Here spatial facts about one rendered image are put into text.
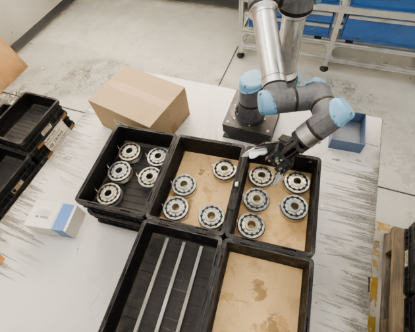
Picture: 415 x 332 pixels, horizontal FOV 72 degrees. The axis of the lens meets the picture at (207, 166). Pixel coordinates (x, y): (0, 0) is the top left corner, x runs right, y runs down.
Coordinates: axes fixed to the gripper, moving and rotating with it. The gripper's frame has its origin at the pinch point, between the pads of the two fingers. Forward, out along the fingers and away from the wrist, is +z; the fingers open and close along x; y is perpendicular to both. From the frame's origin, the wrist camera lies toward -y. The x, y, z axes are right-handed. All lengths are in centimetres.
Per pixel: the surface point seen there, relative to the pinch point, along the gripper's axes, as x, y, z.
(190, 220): -2.5, 7.8, 32.8
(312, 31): -2, -204, -20
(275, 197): 17.2, -9.2, 9.0
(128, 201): -26, 7, 49
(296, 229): 27.9, 0.7, 6.7
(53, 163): -67, -10, 88
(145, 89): -56, -42, 35
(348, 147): 36, -51, -14
